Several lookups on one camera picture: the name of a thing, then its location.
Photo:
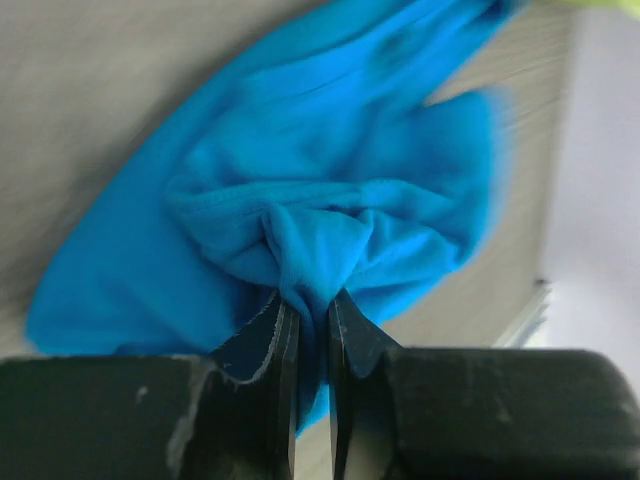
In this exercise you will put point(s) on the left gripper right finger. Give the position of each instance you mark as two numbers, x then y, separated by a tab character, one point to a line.
452	413

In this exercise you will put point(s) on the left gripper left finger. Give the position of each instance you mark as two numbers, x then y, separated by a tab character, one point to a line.
228	415

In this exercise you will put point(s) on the blue t shirt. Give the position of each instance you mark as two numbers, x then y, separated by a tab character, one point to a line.
313	163

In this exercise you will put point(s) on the aluminium frame rail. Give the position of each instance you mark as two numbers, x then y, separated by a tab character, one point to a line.
529	328

